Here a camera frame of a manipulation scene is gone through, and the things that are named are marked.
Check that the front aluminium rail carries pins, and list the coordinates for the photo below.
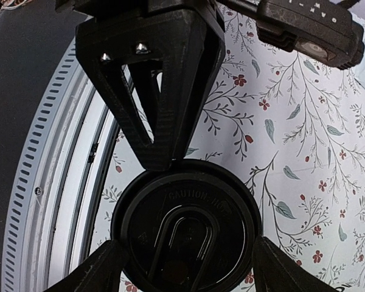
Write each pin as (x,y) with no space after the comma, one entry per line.
(50,216)

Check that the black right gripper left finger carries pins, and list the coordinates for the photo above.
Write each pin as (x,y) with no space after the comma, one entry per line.
(99,272)

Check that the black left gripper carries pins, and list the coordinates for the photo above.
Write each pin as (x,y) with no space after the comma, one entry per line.
(154,64)

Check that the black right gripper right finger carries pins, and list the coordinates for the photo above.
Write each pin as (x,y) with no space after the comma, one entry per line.
(275,271)

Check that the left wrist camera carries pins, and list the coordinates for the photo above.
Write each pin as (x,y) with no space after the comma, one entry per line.
(322,30)

